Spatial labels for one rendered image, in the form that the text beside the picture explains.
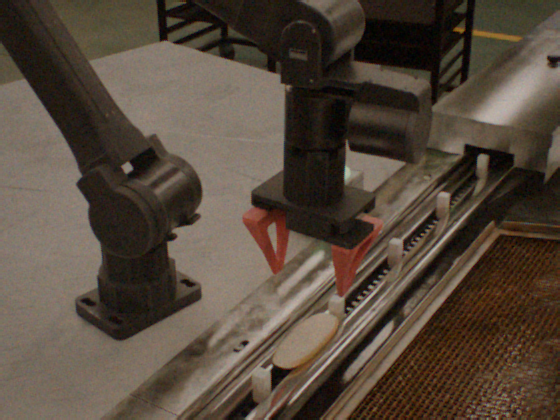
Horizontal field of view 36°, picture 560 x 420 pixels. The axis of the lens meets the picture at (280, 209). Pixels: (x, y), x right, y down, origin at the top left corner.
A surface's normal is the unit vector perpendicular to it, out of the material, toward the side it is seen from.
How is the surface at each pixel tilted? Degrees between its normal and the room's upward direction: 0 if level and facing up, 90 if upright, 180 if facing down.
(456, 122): 90
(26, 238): 0
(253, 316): 0
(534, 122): 0
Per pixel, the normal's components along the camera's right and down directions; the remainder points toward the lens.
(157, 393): -0.01, -0.89
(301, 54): -0.43, 0.42
